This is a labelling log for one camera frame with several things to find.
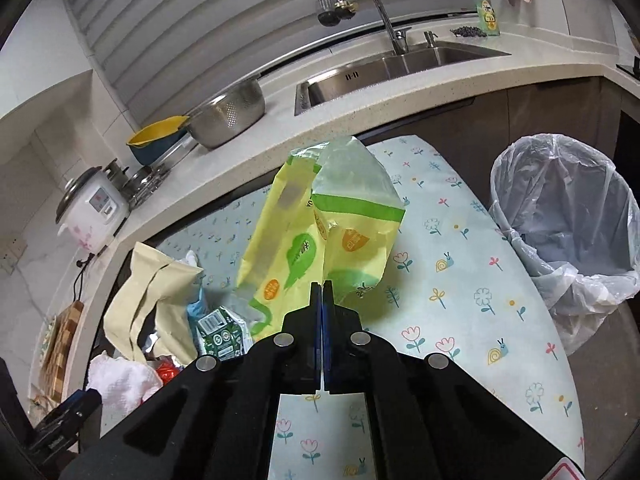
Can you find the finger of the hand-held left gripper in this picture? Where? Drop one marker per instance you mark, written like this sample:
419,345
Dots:
65,417

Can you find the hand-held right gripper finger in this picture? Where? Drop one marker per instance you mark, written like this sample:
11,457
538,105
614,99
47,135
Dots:
316,320
327,320

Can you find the yellow green plastic package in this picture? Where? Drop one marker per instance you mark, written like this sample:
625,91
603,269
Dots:
300,240

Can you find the blue white plastic package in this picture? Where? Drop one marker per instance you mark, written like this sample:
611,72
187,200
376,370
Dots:
196,305

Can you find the waste bin with clear liner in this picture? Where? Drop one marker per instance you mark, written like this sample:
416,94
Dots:
560,220

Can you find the wooden cutting board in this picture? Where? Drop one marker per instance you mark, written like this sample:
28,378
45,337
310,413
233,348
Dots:
62,350

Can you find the white crumpled tissue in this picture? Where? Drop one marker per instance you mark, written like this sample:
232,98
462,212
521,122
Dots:
122,377

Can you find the green white snack packet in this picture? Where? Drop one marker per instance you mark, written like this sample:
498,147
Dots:
222,335

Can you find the red wrapper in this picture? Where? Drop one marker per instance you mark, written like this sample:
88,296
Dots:
167,372

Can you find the floral print tablecloth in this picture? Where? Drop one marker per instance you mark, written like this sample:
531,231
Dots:
450,280

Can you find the beige paper bag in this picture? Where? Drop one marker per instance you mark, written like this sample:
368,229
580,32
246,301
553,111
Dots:
145,285

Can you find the white rice cooker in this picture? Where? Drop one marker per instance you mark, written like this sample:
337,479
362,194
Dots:
95,205

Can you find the steel steaming rack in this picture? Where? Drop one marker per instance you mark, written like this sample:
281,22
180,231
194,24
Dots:
145,182

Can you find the stainless steel colander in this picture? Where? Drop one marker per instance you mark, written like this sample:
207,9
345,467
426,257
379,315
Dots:
227,115

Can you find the yellow and blue basin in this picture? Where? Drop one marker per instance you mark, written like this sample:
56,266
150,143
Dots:
157,137

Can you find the stainless steel sink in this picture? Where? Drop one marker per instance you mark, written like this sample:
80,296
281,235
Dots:
390,67

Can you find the brown base cabinet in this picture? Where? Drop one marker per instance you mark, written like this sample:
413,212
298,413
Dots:
525,105

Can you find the chrome gooseneck faucet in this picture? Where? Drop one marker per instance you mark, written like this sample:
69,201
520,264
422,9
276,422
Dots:
382,10

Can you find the dark steel wool scrubber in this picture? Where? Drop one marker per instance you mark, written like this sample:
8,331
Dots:
467,32

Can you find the grey window blind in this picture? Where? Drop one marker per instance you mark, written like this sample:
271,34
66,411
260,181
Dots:
200,20

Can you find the green dish soap bottle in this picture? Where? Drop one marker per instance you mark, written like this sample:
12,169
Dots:
487,15

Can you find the black gas stove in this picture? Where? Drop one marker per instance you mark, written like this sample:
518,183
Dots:
631,67

